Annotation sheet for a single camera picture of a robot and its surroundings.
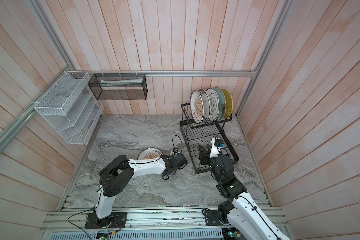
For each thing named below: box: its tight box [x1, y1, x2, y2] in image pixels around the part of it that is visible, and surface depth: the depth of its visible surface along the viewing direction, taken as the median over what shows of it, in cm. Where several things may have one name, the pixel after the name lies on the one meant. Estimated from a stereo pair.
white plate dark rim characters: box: [206, 87, 220, 122], surface depth 86 cm
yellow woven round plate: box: [221, 89, 234, 118], surface depth 83 cm
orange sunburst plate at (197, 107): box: [190, 90, 205, 124], surface depth 90 cm
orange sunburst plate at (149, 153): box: [137, 147, 164, 160], surface depth 100 cm
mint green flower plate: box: [213, 87, 227, 121], surface depth 84 cm
